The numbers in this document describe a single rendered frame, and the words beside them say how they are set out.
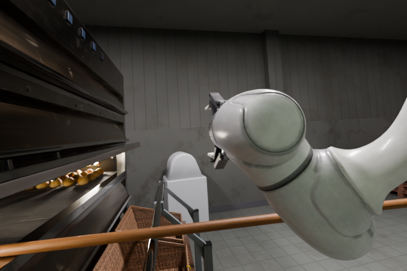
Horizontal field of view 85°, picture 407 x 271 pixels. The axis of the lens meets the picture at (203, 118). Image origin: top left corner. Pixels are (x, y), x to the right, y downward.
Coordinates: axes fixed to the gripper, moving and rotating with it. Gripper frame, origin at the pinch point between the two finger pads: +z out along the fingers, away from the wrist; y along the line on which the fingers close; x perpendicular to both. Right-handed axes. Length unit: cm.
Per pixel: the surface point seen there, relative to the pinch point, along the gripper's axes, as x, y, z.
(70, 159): -40.8, 5.9, 4.4
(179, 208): -6, 109, 272
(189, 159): 14, 40, 279
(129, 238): -25.5, 29.6, 4.6
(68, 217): -55, 32, 36
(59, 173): -40.3, 8.4, -3.1
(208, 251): 2, 57, 43
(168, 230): -14.3, 29.0, 4.8
